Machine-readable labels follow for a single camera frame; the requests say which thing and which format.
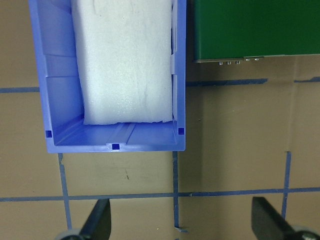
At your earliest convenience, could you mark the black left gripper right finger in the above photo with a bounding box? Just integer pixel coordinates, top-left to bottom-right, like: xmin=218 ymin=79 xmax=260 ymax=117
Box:
xmin=251 ymin=196 xmax=320 ymax=240

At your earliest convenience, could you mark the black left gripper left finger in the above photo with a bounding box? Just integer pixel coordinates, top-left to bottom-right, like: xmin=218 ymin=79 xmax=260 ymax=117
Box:
xmin=79 ymin=199 xmax=112 ymax=240

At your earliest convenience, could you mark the white foam pad target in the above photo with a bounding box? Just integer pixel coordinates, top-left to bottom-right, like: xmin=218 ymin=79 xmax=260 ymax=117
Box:
xmin=71 ymin=0 xmax=173 ymax=125

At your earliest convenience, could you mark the green conveyor belt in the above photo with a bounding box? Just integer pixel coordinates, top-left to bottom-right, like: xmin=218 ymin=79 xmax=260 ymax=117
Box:
xmin=193 ymin=0 xmax=320 ymax=63

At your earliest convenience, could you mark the blue target bin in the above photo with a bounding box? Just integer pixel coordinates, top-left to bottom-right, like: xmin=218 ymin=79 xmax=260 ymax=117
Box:
xmin=29 ymin=0 xmax=187 ymax=153

